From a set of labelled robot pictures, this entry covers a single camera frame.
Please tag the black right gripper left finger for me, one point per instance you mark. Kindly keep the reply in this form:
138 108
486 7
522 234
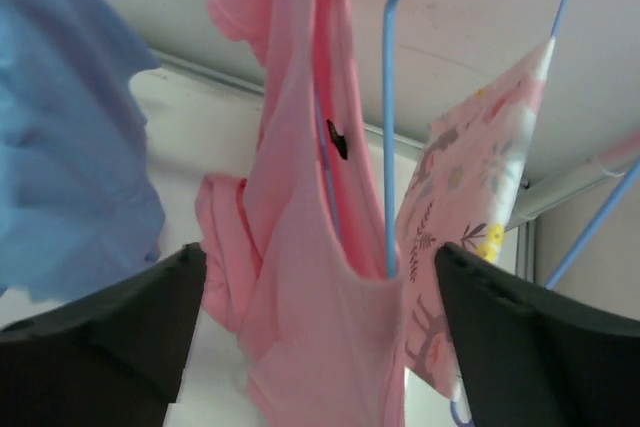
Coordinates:
114 358

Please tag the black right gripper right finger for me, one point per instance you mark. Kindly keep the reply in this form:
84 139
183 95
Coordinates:
531 357

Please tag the pink t shirt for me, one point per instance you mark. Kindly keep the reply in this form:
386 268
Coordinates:
295 252

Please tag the blue wire hanger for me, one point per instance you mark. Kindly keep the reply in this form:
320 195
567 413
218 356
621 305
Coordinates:
388 110

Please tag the blue t shirt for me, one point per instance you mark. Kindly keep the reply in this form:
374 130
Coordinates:
78 211

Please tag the empty blue hanger right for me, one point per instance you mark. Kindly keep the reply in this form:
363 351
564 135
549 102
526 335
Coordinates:
594 224

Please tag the white patterned garment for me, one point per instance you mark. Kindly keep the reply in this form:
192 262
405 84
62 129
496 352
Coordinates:
463 191

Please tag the white metal clothes rack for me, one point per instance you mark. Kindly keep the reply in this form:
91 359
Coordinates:
614 160

